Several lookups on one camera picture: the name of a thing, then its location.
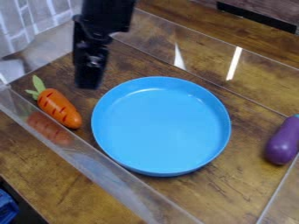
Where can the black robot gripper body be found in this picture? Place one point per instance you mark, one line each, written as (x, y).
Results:
(102, 18)

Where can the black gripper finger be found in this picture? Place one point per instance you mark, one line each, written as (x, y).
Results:
(90, 62)

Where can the orange toy carrot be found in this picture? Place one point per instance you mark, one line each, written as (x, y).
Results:
(55, 104)

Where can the blue round tray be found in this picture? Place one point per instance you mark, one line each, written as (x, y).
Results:
(162, 126)

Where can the blue object at corner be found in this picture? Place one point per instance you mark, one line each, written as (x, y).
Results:
(8, 208)

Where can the purple toy eggplant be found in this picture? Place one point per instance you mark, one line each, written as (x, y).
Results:
(283, 143)

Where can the clear acrylic enclosure wall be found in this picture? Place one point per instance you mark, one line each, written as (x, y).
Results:
(243, 61)

